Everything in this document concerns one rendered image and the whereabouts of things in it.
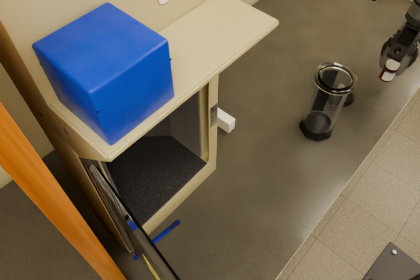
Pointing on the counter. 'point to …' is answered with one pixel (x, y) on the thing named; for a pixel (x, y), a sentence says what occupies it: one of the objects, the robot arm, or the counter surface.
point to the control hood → (182, 66)
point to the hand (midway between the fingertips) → (389, 70)
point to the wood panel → (50, 196)
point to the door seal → (140, 227)
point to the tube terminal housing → (44, 11)
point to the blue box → (108, 70)
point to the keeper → (214, 115)
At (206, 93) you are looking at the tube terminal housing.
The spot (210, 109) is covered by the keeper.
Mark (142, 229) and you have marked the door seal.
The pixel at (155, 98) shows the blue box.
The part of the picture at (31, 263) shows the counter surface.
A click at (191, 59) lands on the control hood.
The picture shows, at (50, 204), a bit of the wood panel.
